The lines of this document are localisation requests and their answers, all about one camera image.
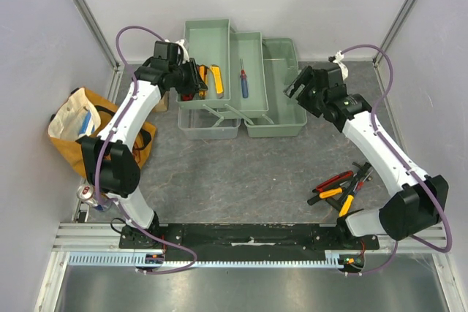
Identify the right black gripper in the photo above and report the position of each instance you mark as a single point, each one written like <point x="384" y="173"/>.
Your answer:
<point x="305" y="85"/>

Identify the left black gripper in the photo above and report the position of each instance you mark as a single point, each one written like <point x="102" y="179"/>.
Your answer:
<point x="192" y="87"/>

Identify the yellow black utility knife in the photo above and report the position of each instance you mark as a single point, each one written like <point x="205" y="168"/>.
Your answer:
<point x="203" y="72"/>

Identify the blue red screwdriver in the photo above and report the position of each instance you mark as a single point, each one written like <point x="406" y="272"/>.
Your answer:
<point x="244" y="84"/>

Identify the green clear-lid toolbox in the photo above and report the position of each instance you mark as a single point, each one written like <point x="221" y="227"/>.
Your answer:
<point x="270" y="64"/>

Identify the orange handled screwdriver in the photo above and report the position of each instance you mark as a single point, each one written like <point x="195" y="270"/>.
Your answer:
<point x="330" y="193"/>

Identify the red black utility knife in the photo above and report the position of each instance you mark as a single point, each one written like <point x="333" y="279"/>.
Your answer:
<point x="187" y="97"/>

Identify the red handled screwdriver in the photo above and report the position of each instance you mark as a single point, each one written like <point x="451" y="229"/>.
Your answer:
<point x="334" y="182"/>

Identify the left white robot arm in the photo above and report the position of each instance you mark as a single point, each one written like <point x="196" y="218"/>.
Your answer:
<point x="108" y="159"/>

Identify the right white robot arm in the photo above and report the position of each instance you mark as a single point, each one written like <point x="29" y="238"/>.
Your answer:
<point x="416" y="198"/>

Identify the yellow canvas tote bag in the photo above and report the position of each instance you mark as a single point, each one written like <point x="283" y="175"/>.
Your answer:
<point x="66" y="129"/>

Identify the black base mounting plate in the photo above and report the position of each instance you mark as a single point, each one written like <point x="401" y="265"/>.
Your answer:
<point x="211" y="236"/>

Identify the red bull can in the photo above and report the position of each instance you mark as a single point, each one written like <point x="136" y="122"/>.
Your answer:
<point x="86" y="194"/>

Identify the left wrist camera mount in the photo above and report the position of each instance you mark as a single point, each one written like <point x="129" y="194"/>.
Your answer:
<point x="175" y="52"/>

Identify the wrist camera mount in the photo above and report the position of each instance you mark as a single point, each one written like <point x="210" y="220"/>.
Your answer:
<point x="175" y="52"/>
<point x="338" y="58"/>

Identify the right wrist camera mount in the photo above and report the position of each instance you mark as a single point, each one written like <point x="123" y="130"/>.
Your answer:
<point x="338" y="58"/>

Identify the yellow handled pliers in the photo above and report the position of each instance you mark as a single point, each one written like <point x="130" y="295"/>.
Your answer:
<point x="348" y="197"/>

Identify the blue slotted cable duct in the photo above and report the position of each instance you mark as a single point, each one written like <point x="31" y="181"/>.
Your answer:
<point x="143" y="259"/>

